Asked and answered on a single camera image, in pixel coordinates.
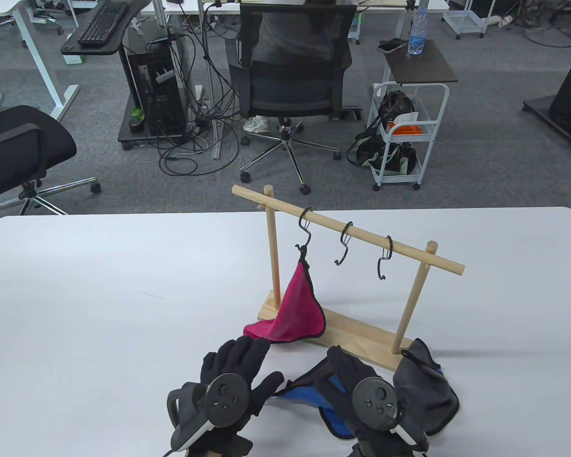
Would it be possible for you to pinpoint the person's left hand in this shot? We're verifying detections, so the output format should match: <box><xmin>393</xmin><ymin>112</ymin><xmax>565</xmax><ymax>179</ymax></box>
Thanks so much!
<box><xmin>193</xmin><ymin>336</ymin><xmax>285</xmax><ymax>457</ymax></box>

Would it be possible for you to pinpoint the person's right hand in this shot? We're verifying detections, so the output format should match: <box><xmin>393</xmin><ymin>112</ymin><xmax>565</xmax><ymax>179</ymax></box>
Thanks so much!
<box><xmin>314</xmin><ymin>345</ymin><xmax>412</xmax><ymax>457</ymax></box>

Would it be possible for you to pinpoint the blue hand towel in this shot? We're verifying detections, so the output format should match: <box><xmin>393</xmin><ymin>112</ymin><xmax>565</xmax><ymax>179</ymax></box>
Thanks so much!
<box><xmin>269</xmin><ymin>367</ymin><xmax>362</xmax><ymax>439</ymax></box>

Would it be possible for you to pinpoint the pink hand towel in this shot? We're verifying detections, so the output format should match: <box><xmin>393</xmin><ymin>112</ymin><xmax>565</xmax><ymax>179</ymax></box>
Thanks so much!
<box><xmin>244</xmin><ymin>248</ymin><xmax>326</xmax><ymax>343</ymax></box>

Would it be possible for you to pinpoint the grey hand towel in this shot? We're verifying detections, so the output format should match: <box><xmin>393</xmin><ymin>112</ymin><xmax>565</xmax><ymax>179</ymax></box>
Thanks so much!
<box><xmin>393</xmin><ymin>339</ymin><xmax>460</xmax><ymax>436</ymax></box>

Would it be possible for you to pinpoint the black metal s-hook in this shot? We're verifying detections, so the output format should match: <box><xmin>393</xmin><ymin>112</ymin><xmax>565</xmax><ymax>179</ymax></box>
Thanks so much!
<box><xmin>335</xmin><ymin>222</ymin><xmax>354</xmax><ymax>266</ymax></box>
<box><xmin>296</xmin><ymin>208</ymin><xmax>313</xmax><ymax>253</ymax></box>
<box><xmin>377</xmin><ymin>236</ymin><xmax>393</xmax><ymax>280</ymax></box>

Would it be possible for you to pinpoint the wooden towel rack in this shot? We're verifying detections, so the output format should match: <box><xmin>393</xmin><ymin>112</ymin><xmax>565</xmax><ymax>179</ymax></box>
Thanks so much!
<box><xmin>232</xmin><ymin>185</ymin><xmax>465</xmax><ymax>374</ymax></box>

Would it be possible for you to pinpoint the black green bag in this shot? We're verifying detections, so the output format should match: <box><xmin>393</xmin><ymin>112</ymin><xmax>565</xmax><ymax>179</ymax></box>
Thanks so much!
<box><xmin>346</xmin><ymin>126</ymin><xmax>418</xmax><ymax>174</ymax></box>

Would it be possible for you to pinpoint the white rolling cart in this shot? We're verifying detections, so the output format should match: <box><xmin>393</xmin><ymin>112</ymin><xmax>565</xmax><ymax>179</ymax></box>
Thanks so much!
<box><xmin>367</xmin><ymin>82</ymin><xmax>450</xmax><ymax>192</ymax></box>

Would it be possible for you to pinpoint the black computer tower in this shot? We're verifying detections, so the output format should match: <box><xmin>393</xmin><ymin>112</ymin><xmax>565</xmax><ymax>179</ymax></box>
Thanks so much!
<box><xmin>126</xmin><ymin>45</ymin><xmax>187</xmax><ymax>136</ymax></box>
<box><xmin>118</xmin><ymin>33</ymin><xmax>193</xmax><ymax>151</ymax></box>

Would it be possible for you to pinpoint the black mesh office chair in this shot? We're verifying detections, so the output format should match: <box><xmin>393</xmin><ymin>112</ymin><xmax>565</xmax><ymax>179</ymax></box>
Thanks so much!
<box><xmin>225</xmin><ymin>4</ymin><xmax>354</xmax><ymax>196</ymax></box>

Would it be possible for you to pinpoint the black handbag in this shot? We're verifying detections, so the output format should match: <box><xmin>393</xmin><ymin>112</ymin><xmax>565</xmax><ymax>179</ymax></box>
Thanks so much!
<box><xmin>378</xmin><ymin>90</ymin><xmax>417</xmax><ymax>131</ymax></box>

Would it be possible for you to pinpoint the black padded office chair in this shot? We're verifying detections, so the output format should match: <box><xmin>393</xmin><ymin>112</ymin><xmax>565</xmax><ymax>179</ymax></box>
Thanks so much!
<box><xmin>0</xmin><ymin>105</ymin><xmax>101</xmax><ymax>230</ymax></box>

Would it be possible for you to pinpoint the dark brown side table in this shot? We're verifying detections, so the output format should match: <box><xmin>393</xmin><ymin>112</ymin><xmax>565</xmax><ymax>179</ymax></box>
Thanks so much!
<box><xmin>383</xmin><ymin>39</ymin><xmax>458</xmax><ymax>86</ymax></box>

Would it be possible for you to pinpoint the clear water bottle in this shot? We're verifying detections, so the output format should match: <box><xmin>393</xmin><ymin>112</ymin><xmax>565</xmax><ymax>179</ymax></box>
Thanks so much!
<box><xmin>407</xmin><ymin>7</ymin><xmax>429</xmax><ymax>55</ymax></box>

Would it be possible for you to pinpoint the black curved desk top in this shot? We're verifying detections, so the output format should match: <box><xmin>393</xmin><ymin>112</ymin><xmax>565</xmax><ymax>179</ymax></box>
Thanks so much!
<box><xmin>60</xmin><ymin>0</ymin><xmax>153</xmax><ymax>56</ymax></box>

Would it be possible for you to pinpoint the white desk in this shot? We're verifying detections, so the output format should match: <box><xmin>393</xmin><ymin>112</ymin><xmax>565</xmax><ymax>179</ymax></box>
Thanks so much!
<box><xmin>164</xmin><ymin>0</ymin><xmax>450</xmax><ymax>160</ymax></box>
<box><xmin>0</xmin><ymin>0</ymin><xmax>80</xmax><ymax>122</ymax></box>

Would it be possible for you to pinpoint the black keyboard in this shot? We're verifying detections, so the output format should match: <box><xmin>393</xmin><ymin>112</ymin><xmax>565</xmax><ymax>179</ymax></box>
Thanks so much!
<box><xmin>78</xmin><ymin>1</ymin><xmax>129</xmax><ymax>47</ymax></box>

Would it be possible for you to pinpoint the tangle of black cables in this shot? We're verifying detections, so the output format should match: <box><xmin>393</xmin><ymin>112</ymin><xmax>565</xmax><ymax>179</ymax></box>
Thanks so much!
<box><xmin>145</xmin><ymin>0</ymin><xmax>241</xmax><ymax>177</ymax></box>

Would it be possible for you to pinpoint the white wire cart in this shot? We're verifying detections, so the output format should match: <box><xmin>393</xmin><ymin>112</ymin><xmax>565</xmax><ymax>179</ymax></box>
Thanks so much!
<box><xmin>442</xmin><ymin>0</ymin><xmax>487</xmax><ymax>40</ymax></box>

